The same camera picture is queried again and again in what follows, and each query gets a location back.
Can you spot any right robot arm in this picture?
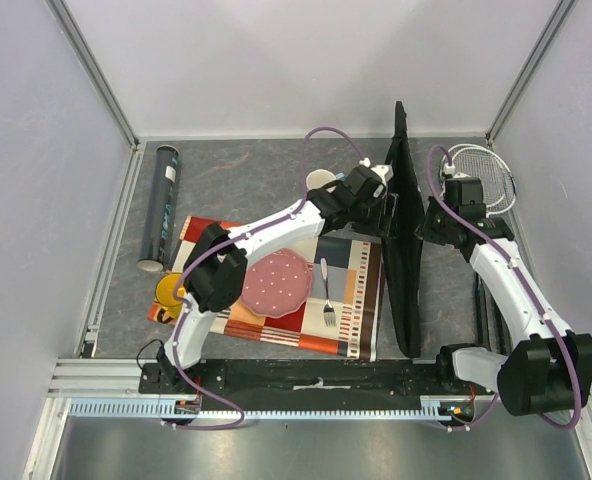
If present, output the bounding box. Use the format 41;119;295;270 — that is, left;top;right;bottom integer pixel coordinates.
421;177;592;425

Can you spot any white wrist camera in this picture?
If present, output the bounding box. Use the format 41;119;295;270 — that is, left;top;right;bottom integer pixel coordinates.
439;156;466;181
359;157;393;198

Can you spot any black Crossway racket bag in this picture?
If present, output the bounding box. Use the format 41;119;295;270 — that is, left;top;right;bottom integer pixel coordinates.
383;101;425;358

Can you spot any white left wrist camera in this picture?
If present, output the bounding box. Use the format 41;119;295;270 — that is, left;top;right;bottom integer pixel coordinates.
359;157;393;198

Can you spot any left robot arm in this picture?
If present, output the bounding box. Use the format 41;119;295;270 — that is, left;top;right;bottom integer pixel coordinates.
157;159;393;393

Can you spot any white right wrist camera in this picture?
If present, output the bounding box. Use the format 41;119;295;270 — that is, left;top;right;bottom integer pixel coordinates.
439;156;466;181

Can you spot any silver fork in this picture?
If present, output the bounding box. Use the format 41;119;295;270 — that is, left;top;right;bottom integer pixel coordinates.
320;257;336;327

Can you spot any blue ceramic mug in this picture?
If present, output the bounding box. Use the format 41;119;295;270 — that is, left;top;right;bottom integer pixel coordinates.
305;169;345;192

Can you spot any black shuttlecock tube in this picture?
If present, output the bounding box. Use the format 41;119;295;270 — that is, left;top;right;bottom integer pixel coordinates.
137;145;182;272

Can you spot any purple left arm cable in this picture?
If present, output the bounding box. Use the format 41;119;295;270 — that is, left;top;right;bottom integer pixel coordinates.
168;127;372;431

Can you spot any pink dotted plate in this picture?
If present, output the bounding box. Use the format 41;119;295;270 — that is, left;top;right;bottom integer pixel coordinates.
240;248;312;318

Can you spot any colourful patchwork placemat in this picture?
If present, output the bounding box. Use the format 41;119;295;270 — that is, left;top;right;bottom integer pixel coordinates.
146;215;386;363

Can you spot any white badminton racket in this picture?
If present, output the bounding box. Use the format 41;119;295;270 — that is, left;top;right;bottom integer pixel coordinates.
440;144;516;217

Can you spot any yellow mug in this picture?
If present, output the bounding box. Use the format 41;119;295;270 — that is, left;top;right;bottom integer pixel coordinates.
155;273;183;324

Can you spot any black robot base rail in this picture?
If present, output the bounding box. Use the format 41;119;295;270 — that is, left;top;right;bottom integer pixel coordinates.
138;357;495;414

